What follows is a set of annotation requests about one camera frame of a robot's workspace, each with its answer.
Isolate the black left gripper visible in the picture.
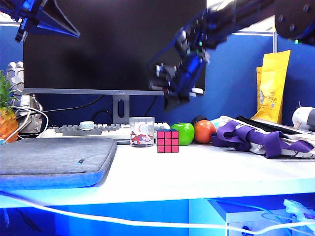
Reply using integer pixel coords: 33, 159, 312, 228
0, 0, 81, 43

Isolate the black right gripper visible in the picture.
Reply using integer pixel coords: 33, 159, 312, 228
163, 52, 210, 113

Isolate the Rubik's cube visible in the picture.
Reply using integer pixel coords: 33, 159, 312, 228
156, 128, 180, 154

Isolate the black round object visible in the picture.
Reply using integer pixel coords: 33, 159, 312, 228
191, 115, 209, 125

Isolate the green apple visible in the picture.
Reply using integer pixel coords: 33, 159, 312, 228
170, 121, 196, 147

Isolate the orange round fruit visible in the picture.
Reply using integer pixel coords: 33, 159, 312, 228
194, 119, 218, 145

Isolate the black computer monitor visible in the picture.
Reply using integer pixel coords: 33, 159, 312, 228
22, 0, 207, 96

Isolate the grey monitor stand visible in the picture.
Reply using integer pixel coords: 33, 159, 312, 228
112, 95, 130, 125

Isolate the silver geometric figure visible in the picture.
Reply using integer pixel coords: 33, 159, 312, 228
5, 61, 44, 135

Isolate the white and grey keyboard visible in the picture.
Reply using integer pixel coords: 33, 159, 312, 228
40, 121, 171, 146

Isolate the small yellow pouch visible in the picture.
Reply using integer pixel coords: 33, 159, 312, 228
256, 66, 263, 111

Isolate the pale round lid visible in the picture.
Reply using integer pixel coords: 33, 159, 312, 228
79, 121, 95, 131

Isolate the black flat folder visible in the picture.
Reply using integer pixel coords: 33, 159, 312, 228
235, 115, 315, 135

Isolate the large yellow pouch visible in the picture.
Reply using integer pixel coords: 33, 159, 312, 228
251, 49, 292, 124

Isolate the toy pineapple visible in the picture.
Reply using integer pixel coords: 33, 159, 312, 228
0, 70, 19, 145

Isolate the white and grey device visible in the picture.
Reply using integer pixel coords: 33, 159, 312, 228
292, 101, 315, 131

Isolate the grey felt laptop sleeve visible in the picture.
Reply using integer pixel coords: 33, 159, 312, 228
0, 137, 118, 192

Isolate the white drawer cabinet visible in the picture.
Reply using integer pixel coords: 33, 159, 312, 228
206, 198, 315, 236

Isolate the clear plastic bag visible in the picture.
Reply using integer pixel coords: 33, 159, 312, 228
283, 199, 315, 232

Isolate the short black monitor cable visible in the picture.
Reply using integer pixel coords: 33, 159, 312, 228
144, 95, 158, 118

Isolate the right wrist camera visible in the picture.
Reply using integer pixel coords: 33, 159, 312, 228
148, 62, 179, 90

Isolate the looped black cable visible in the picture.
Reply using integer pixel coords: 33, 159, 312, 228
93, 110, 113, 123

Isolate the white bag with purple straps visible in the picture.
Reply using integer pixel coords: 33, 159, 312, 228
211, 115, 315, 159

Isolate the long black monitor cable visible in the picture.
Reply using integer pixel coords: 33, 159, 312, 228
41, 95, 104, 114

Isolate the thin white cable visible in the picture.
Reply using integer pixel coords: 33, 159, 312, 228
0, 105, 49, 146

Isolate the thick white cable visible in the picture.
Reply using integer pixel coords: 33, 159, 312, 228
0, 191, 315, 235

